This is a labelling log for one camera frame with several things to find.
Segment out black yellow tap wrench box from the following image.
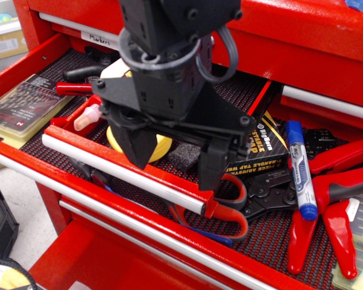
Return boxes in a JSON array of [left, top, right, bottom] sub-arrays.
[[226, 112, 289, 179]]

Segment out clear storage bins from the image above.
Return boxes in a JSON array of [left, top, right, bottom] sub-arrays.
[[0, 1, 28, 72]]

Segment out small red open drawer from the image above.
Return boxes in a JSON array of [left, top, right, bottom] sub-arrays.
[[41, 65, 273, 219]]

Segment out black crimper red handles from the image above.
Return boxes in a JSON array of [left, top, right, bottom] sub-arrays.
[[243, 169, 358, 279]]

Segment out white glue bottle red cap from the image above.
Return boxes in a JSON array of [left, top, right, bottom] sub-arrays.
[[73, 59, 131, 132]]

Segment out red tool chest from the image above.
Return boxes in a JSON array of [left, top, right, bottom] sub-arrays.
[[14, 1, 363, 289]]

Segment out clear plastic bit case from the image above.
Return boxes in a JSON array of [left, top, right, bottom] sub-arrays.
[[332, 195, 363, 289]]

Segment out black foam block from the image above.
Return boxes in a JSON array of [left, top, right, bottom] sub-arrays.
[[168, 143, 201, 171]]

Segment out black handled tool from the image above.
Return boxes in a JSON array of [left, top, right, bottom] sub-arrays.
[[62, 65, 105, 83]]

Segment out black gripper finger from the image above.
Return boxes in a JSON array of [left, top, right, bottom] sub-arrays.
[[198, 137, 231, 191], [111, 124, 157, 169]]

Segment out drill bit set case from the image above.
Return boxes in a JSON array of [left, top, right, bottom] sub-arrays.
[[0, 74, 72, 149]]

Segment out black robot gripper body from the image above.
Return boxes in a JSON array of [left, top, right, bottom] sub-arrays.
[[93, 1, 255, 142]]

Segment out yellow tape measure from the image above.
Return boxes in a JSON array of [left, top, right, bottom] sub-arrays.
[[106, 126, 172, 163]]

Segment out blue white marker pen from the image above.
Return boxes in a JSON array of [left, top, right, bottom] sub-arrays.
[[286, 120, 318, 221]]

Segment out grey ribbon cable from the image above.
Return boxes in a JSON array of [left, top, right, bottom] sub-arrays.
[[195, 25, 240, 84]]

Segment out wide red open drawer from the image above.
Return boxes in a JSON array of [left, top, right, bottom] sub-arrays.
[[0, 33, 363, 290]]

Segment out red grey handled scissors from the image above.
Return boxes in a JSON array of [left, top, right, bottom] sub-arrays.
[[172, 173, 248, 244]]

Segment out white markers label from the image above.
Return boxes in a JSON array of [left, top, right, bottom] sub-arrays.
[[80, 31, 119, 50]]

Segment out black cable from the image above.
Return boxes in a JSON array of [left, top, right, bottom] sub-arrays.
[[0, 258, 39, 290]]

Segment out red grey handled pliers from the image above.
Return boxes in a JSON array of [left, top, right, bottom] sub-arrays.
[[287, 137, 363, 214]]

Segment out red handled tool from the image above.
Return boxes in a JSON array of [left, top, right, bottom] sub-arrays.
[[56, 82, 93, 96]]

